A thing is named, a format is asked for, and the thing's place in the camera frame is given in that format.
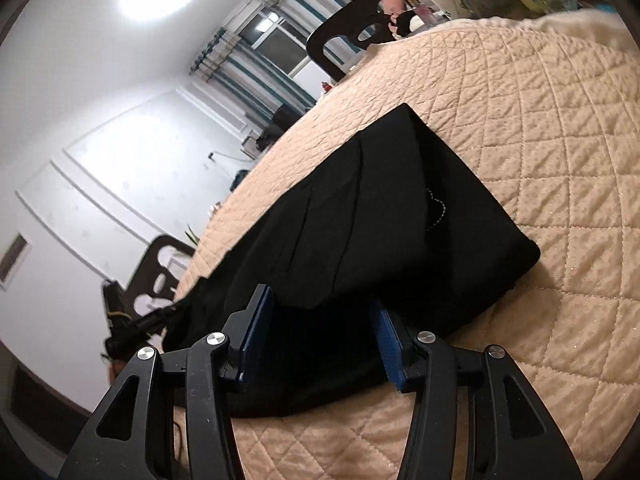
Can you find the white cup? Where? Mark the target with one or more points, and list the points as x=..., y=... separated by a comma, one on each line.
x=445, y=2

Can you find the black bag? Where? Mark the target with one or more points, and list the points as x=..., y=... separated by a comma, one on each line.
x=285, y=120

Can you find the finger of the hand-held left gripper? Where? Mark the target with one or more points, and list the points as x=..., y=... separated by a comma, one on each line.
x=152, y=321

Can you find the black chair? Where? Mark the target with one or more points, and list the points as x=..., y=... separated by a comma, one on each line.
x=150, y=260
x=340, y=35

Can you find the green potted plant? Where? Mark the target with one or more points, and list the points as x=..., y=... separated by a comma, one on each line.
x=192, y=236

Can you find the doll figure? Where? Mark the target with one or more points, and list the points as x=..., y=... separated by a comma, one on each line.
x=402, y=17

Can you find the window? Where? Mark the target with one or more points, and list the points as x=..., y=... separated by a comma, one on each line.
x=280, y=40

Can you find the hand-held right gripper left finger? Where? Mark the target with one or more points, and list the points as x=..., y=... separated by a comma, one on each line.
x=257, y=330

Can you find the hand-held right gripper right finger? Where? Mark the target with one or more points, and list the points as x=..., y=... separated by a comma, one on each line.
x=386, y=345

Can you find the peach quilted blanket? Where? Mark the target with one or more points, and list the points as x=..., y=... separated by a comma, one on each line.
x=550, y=160

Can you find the black pants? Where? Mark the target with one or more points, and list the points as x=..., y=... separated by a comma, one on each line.
x=375, y=210

